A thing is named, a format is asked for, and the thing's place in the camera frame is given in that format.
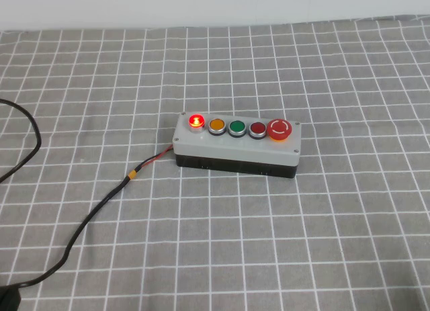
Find black looping cable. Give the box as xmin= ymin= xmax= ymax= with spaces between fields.
xmin=0 ymin=99 xmax=42 ymax=183

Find black power cable red wire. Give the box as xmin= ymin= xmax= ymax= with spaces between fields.
xmin=19 ymin=144 xmax=175 ymax=288

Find red mushroom emergency stop button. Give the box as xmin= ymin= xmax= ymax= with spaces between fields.
xmin=267 ymin=118 xmax=292 ymax=142

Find red indicator lamp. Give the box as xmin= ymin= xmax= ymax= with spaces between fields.
xmin=187 ymin=113 xmax=206 ymax=134

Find green round push button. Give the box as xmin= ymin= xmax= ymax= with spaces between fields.
xmin=228 ymin=120 xmax=247 ymax=138

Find grey white checked tablecloth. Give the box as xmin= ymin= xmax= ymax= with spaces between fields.
xmin=0 ymin=15 xmax=430 ymax=311

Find dark red round push button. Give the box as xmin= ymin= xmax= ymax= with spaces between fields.
xmin=248 ymin=122 xmax=268 ymax=140

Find grey black button control box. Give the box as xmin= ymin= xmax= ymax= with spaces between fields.
xmin=171 ymin=112 xmax=302 ymax=180

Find black power adapter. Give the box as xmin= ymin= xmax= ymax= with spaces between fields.
xmin=0 ymin=285 xmax=22 ymax=311

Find yellow round push button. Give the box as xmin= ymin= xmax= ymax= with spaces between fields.
xmin=207 ymin=118 xmax=226 ymax=136

